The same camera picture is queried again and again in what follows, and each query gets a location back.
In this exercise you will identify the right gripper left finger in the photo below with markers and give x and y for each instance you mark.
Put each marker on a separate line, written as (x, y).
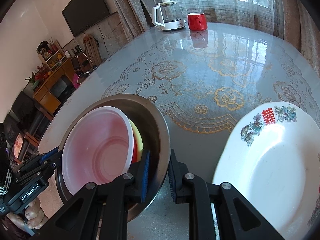
(145, 160)

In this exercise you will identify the yellow plastic bowl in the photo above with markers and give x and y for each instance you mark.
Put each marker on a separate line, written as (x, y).
(138, 140)

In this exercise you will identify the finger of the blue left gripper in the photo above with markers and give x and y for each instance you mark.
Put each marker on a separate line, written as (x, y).
(51, 156)

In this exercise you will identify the red ceramic mug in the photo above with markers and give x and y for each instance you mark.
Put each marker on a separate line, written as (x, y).
(197, 21)

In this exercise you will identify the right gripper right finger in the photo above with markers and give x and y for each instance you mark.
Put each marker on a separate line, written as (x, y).
(176, 172)

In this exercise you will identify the pink plastic bin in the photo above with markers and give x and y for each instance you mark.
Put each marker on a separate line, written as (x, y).
(75, 81)

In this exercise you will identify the wooden folding chair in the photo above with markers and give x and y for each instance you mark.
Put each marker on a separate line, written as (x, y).
(92, 50)

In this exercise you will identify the wooden cabinet with shelf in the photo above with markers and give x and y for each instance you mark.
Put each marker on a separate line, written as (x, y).
(56, 80)

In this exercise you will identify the stainless steel basin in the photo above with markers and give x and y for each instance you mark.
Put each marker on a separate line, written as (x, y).
(155, 136)

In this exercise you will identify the large white double-happiness plate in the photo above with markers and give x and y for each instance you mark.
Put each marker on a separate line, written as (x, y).
(272, 158)

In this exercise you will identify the red plastic bowl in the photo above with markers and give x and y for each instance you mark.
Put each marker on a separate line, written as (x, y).
(99, 148)

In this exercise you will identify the beige curtain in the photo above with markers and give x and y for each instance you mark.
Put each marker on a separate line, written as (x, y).
(301, 31)
(135, 16)

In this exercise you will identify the person's left hand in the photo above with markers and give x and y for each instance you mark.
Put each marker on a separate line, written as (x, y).
(34, 215)

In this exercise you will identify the white glass electric kettle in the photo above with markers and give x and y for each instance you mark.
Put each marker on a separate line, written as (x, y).
(168, 16)

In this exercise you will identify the left beige curtain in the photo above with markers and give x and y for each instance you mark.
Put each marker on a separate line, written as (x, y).
(135, 16)

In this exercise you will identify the black wall television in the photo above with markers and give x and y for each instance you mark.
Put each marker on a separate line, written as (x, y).
(82, 14)

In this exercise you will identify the right beige curtain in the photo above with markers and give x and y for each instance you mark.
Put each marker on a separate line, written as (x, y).
(301, 31)

